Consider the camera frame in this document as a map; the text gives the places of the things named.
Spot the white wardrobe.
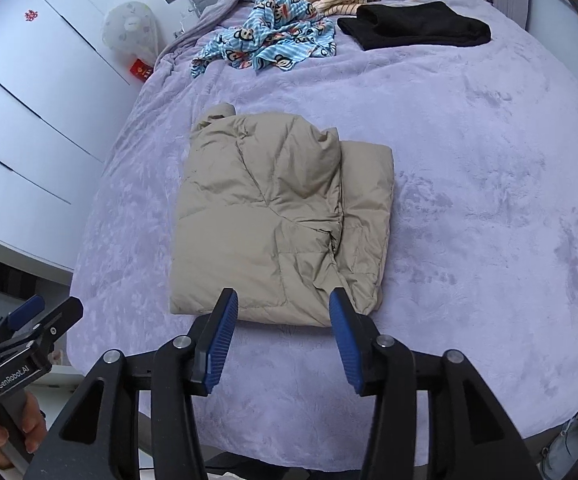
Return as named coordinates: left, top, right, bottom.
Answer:
left=0, top=0, right=190, bottom=286

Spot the lavender plush bedspread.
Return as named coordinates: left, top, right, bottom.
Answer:
left=65, top=0, right=578, bottom=474

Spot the person left hand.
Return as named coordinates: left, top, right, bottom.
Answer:
left=0, top=391, right=48, bottom=470

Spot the beige puffer jacket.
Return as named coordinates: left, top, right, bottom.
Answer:
left=170, top=103, right=395, bottom=327

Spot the covered white fan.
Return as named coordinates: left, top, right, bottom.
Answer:
left=102, top=1, right=160, bottom=82

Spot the black folded garment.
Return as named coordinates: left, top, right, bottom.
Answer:
left=338, top=1, right=492, bottom=51

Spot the blue monkey print garment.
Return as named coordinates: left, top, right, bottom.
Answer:
left=191, top=0, right=336, bottom=78

